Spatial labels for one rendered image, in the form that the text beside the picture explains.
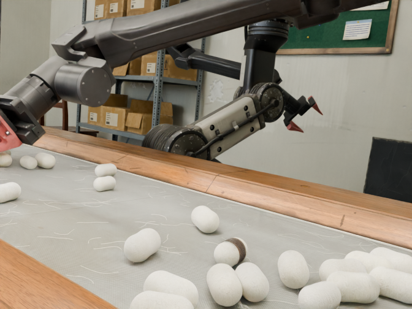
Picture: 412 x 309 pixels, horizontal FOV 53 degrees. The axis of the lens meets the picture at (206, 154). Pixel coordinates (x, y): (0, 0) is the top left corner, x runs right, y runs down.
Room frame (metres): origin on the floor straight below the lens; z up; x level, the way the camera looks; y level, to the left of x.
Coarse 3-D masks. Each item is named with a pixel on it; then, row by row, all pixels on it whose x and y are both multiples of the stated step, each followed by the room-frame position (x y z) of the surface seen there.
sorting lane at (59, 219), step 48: (48, 192) 0.47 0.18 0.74; (96, 192) 0.49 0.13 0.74; (144, 192) 0.52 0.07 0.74; (192, 192) 0.54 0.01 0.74; (48, 240) 0.32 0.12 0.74; (96, 240) 0.33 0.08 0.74; (192, 240) 0.35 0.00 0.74; (288, 240) 0.38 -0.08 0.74; (336, 240) 0.39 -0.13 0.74; (96, 288) 0.25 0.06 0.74; (288, 288) 0.27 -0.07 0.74
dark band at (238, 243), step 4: (224, 240) 0.31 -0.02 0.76; (228, 240) 0.30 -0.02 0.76; (232, 240) 0.30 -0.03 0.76; (236, 240) 0.31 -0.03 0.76; (240, 240) 0.31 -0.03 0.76; (236, 244) 0.30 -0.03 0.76; (240, 244) 0.30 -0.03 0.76; (240, 248) 0.30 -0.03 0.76; (244, 248) 0.31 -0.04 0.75; (240, 252) 0.30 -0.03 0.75; (244, 252) 0.30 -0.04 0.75; (240, 256) 0.30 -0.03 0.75; (244, 256) 0.30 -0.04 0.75; (240, 260) 0.30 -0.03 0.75; (236, 264) 0.30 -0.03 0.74
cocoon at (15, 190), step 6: (0, 186) 0.41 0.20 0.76; (6, 186) 0.41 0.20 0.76; (12, 186) 0.42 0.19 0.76; (18, 186) 0.42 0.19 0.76; (0, 192) 0.40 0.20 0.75; (6, 192) 0.41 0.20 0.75; (12, 192) 0.41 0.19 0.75; (18, 192) 0.42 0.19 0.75; (0, 198) 0.40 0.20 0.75; (6, 198) 0.41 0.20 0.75; (12, 198) 0.42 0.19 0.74
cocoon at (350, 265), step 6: (348, 258) 0.29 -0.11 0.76; (324, 264) 0.28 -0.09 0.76; (330, 264) 0.28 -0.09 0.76; (336, 264) 0.28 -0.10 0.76; (342, 264) 0.28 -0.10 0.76; (348, 264) 0.28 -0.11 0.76; (354, 264) 0.28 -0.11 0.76; (360, 264) 0.28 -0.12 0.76; (324, 270) 0.28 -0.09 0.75; (330, 270) 0.28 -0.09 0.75; (336, 270) 0.27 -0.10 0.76; (342, 270) 0.27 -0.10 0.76; (348, 270) 0.28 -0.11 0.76; (354, 270) 0.28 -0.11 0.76; (360, 270) 0.28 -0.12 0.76; (366, 270) 0.28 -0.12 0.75; (324, 276) 0.28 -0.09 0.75
